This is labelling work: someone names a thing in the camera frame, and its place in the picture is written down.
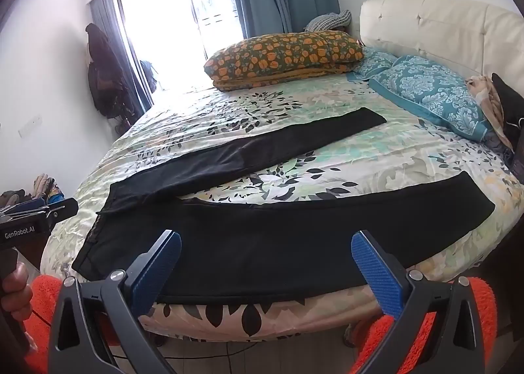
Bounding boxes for teal damask pillow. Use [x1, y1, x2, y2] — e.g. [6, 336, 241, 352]
[369, 55, 492, 142]
[347, 47, 400, 82]

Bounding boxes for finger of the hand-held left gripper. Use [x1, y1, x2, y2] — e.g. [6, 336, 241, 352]
[43, 198, 80, 220]

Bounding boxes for black pants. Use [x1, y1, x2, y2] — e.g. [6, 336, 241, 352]
[71, 107, 496, 304]

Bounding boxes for grey checked cushion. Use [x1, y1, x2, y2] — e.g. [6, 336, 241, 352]
[305, 9, 353, 33]

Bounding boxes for cream padded headboard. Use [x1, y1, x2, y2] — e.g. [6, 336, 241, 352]
[359, 0, 524, 86]

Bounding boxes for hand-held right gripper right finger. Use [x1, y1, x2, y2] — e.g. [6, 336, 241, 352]
[350, 230, 498, 374]

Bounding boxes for bed with floral sheet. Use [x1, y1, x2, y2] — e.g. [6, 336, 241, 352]
[39, 71, 524, 348]

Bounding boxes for narrow blue curtain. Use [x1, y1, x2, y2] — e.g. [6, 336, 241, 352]
[89, 0, 155, 117]

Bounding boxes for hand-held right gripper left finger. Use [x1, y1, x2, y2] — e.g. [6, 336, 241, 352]
[47, 229, 183, 374]

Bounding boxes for person's left hand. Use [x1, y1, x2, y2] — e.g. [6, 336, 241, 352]
[0, 263, 34, 317]

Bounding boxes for orange patterned pillow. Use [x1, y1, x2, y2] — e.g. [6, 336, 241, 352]
[203, 31, 365, 92]

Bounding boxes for dark hanging clothes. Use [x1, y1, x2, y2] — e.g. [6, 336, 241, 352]
[85, 23, 142, 125]

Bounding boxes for beige crumpled cloth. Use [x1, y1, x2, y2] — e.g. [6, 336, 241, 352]
[467, 75, 514, 149]

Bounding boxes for pile of clothes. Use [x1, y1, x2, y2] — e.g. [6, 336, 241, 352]
[0, 173, 66, 211]

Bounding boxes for black bag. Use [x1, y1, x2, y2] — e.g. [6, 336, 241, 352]
[491, 73, 524, 184]

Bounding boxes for white wall socket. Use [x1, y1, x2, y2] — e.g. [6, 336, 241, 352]
[18, 115, 44, 138]

